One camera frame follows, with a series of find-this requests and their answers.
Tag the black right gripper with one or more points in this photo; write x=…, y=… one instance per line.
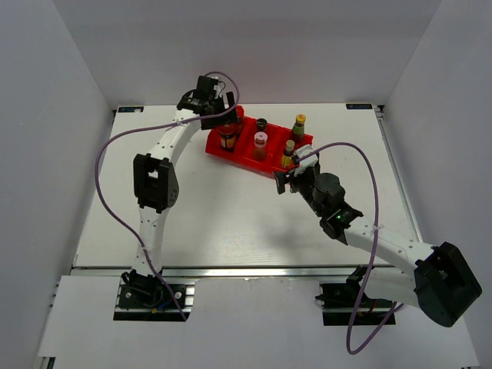
x=281, y=178

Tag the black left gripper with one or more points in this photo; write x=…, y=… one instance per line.
x=227, y=115

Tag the small yellow label bottle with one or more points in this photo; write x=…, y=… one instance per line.
x=287, y=155

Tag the red lid sauce jar front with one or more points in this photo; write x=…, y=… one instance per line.
x=240, y=117

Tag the red lid sauce jar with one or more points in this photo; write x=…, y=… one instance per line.
x=240, y=117
x=228, y=136

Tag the pink cap spice jar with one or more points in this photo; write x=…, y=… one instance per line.
x=260, y=151

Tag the yellow cap sauce bottle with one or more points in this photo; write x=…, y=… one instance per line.
x=297, y=131

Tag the black cap spice jar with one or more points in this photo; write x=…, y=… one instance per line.
x=261, y=125

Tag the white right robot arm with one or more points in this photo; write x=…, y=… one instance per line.
x=436, y=279

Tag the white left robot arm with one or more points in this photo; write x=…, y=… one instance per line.
x=155, y=181

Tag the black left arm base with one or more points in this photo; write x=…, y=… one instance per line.
x=146, y=299

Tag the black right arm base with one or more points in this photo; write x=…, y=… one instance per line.
x=337, y=301

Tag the red three-compartment plastic bin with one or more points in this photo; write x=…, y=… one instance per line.
x=251, y=143

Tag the blue table corner label left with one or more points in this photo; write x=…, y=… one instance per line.
x=130, y=109

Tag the blue table corner label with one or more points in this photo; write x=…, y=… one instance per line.
x=130, y=109
x=359, y=106

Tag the blue table corner label right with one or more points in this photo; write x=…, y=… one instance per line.
x=359, y=106

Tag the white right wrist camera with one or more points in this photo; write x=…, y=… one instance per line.
x=304, y=158

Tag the aluminium right side rail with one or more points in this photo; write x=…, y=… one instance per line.
x=403, y=184

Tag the aluminium rail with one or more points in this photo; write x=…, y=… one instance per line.
x=315, y=272
x=403, y=184

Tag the aluminium front rail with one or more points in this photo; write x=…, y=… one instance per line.
x=315, y=272

